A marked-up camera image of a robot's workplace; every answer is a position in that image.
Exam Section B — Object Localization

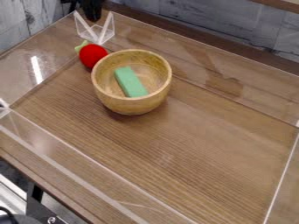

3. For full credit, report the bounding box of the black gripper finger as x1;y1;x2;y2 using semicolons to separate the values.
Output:
82;0;106;22

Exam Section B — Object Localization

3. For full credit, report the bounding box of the clear acrylic tray wall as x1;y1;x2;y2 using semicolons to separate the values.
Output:
0;12;299;224

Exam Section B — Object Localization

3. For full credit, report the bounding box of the green rectangular block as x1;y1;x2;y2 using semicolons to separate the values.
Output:
115;66;149;98

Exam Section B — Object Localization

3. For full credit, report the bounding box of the black table leg bracket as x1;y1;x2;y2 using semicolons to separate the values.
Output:
26;182;78;224

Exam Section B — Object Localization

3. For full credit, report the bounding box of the black cable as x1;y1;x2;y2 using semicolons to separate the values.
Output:
0;206;17;224

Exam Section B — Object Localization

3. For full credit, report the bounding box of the red plush fruit green stem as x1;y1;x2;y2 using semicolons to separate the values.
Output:
75;40;109;69

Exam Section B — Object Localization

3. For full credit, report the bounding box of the wooden bowl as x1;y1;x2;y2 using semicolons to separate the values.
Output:
91;49;174;116

